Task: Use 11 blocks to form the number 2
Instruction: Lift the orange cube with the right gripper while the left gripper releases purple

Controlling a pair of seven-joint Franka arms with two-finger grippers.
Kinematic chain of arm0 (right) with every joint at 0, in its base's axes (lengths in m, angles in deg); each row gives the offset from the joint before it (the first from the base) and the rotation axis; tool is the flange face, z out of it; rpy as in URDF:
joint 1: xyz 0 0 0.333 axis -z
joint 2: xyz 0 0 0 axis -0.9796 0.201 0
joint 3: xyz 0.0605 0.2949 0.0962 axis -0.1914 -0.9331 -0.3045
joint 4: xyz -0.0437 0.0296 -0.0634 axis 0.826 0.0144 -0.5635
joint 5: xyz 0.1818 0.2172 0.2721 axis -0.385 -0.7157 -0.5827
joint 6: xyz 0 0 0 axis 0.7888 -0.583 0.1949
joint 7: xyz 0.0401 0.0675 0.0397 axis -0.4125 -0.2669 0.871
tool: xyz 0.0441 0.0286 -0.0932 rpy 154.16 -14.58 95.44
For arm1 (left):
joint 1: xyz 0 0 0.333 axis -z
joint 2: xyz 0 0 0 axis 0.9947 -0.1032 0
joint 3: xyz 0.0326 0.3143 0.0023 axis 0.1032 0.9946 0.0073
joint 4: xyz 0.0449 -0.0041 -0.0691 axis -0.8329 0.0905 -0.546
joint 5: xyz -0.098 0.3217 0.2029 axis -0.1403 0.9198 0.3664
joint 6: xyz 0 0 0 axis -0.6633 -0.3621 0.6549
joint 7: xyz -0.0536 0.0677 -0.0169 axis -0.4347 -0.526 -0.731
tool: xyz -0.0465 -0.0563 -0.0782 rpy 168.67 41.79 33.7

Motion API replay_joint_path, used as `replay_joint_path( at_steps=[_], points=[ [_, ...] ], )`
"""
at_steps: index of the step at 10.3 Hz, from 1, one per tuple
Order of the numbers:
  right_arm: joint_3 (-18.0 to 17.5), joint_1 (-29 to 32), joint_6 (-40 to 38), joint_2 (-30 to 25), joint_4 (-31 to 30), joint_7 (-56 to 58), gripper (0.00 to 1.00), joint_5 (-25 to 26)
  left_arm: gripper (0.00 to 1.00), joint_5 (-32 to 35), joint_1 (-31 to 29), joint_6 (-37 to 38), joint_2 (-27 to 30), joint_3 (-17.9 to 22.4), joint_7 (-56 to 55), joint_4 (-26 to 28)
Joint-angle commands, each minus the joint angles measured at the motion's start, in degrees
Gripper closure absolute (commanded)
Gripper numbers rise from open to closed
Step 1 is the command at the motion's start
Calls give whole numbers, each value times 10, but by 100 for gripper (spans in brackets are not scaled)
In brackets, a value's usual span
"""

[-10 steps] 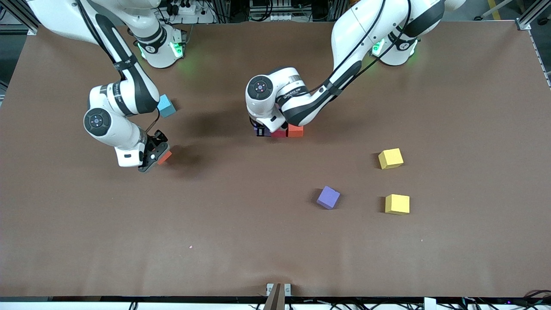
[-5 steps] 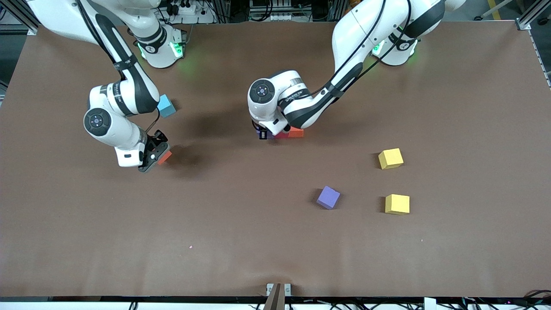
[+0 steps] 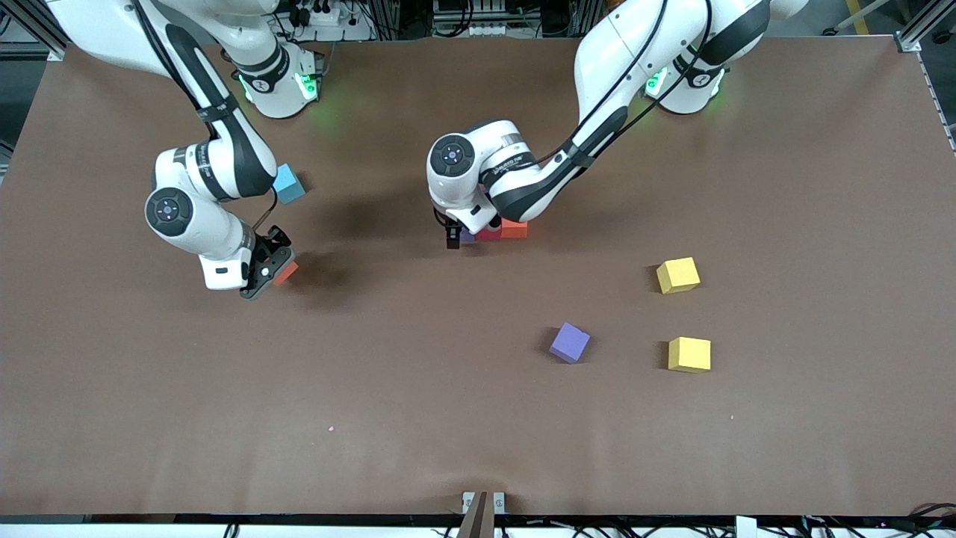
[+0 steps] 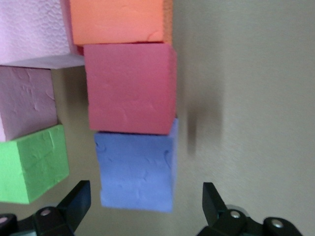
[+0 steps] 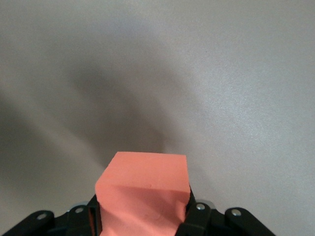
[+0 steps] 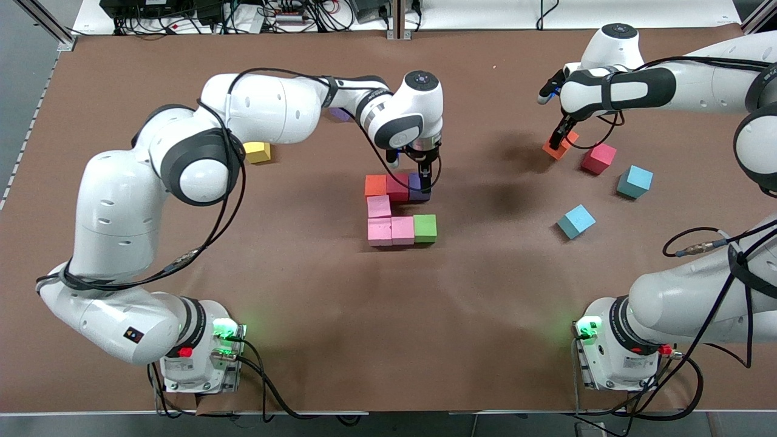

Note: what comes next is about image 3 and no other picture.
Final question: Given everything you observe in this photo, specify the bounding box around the yellow foam block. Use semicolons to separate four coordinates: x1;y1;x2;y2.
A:
667;336;712;374
656;256;701;295

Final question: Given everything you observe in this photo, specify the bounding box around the blue foam block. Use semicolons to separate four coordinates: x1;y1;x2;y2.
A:
273;164;307;205

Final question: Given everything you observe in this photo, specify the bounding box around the white ribbed device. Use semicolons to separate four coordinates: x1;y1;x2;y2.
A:
432;0;510;38

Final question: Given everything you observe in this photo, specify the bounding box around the white power strip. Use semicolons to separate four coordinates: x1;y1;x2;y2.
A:
288;0;374;43

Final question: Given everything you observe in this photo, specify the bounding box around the grey metal rod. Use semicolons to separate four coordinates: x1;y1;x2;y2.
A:
822;0;897;37

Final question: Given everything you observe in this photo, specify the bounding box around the small metal bracket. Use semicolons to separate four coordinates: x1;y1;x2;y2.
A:
462;491;506;515

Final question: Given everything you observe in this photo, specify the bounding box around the aluminium frame profile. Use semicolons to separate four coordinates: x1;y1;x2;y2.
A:
893;0;956;53
15;0;68;62

